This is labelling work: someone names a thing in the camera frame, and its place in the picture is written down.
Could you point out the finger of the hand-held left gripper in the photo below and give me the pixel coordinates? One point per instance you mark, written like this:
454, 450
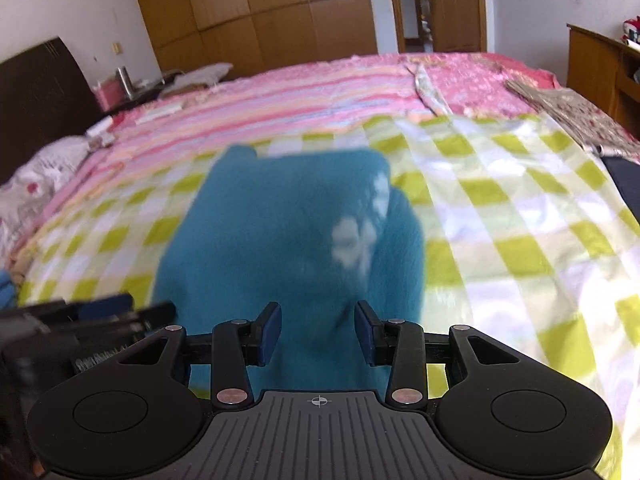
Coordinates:
107, 305
156, 316

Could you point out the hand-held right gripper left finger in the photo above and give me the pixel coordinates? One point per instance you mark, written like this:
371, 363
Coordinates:
270, 334

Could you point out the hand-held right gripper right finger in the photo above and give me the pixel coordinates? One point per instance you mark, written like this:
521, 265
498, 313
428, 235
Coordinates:
365, 334

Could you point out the teal sweater with white flowers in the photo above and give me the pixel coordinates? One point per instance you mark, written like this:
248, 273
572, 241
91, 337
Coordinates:
290, 230

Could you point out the blue cloth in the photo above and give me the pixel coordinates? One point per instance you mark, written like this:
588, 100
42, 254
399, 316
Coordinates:
7, 287

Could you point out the white floral pillow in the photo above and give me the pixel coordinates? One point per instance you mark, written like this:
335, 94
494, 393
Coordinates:
40, 185

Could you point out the yellow green checked bed sheet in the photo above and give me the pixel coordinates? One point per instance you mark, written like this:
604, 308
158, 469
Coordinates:
500, 220

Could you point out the pink box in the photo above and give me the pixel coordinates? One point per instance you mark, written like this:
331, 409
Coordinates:
110, 95

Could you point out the dark wooden headboard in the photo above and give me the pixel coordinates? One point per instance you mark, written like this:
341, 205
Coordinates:
40, 105

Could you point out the metal thermos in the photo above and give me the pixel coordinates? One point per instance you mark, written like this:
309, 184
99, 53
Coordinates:
125, 82

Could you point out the pink striped blanket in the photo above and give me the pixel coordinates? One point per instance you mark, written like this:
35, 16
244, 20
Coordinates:
275, 95

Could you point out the grey cloth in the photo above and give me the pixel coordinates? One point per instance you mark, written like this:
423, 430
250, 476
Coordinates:
200, 77

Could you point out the pink floral quilt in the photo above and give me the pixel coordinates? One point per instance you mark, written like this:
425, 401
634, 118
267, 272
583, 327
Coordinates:
480, 85

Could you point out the dark blue garment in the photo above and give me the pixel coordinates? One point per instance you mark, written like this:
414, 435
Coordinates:
625, 185

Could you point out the beige patterned cloth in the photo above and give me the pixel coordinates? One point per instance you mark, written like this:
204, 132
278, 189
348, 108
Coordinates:
575, 115

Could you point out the wooden wardrobe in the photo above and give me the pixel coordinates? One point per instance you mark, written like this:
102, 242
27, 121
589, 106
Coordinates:
250, 10

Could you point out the wooden door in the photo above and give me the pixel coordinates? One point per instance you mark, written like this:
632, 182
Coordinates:
457, 5

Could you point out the red and white toy figure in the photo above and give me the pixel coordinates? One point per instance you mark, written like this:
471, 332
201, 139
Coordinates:
632, 30

